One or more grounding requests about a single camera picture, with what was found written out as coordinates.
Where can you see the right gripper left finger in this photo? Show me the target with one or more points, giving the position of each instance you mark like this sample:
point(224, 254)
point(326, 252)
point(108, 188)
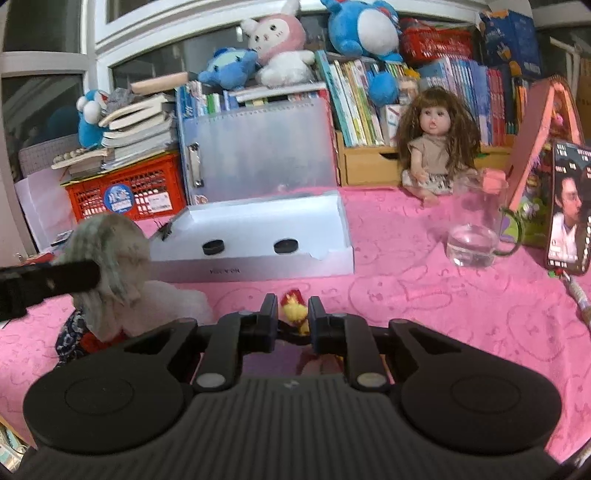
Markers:
point(233, 337)

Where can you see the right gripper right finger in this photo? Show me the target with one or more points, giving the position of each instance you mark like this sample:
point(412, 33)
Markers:
point(348, 336)

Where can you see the yellow red crochet band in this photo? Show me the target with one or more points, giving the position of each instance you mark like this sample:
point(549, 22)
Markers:
point(295, 311)

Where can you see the navy floral fabric scrunchie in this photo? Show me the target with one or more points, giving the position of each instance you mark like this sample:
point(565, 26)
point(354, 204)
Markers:
point(68, 344)

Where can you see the black round cap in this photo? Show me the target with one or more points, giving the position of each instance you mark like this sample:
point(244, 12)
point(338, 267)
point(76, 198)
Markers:
point(285, 246)
point(213, 247)

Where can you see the red crochet scrunchie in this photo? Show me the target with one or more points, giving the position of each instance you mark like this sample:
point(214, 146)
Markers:
point(90, 344)

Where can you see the green checkered scrunchie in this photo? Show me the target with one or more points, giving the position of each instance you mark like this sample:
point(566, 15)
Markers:
point(121, 250)

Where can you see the purple fluffy scrunchie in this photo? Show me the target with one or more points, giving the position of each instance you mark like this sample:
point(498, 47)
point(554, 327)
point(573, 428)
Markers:
point(287, 364)

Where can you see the white fluffy scrunchie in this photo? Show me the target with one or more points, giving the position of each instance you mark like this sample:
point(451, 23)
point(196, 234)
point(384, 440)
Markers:
point(161, 303)

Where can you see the pink towel table cover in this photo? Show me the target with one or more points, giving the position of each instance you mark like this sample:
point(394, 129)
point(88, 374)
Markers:
point(512, 309)

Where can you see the black binder clip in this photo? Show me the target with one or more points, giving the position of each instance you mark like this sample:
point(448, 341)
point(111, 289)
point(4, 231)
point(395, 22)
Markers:
point(164, 230)

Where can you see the red plastic crate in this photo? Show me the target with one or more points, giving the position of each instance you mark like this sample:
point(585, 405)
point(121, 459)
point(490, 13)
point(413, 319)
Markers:
point(147, 189)

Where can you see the wooden drawer organizer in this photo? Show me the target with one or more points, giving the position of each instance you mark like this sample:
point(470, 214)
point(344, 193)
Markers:
point(380, 166)

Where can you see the clear glass mug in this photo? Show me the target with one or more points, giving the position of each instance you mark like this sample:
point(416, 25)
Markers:
point(479, 207)

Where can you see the translucent plastic clipboard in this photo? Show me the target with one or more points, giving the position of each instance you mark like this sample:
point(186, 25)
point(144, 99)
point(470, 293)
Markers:
point(257, 151)

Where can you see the blue doraemon plush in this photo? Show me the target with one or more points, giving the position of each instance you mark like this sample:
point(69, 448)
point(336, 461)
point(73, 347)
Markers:
point(91, 109)

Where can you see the stack of books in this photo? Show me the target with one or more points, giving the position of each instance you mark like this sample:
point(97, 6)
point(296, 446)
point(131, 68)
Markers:
point(139, 121)

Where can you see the brown-haired baby doll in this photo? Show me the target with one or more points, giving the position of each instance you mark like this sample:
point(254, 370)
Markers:
point(438, 141)

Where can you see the smartphone on stand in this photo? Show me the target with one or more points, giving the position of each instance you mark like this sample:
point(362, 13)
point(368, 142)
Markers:
point(568, 245)

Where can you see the blue flat plush toy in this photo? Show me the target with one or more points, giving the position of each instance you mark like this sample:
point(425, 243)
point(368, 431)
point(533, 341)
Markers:
point(230, 68)

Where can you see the row of upright books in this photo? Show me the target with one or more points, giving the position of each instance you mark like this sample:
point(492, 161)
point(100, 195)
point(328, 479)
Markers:
point(368, 98)

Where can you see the pink white bunny plush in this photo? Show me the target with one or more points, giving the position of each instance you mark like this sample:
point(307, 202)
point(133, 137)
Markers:
point(278, 41)

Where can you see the blue white round plush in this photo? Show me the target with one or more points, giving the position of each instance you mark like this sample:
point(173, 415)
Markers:
point(361, 29)

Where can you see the pink house-shaped stand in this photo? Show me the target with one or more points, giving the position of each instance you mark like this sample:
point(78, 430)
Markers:
point(550, 114)

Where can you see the blue cardboard box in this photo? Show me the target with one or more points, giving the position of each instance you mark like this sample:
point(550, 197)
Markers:
point(509, 39)

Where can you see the red wire basket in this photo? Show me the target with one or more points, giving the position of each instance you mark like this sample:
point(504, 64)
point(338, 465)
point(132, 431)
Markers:
point(422, 43)

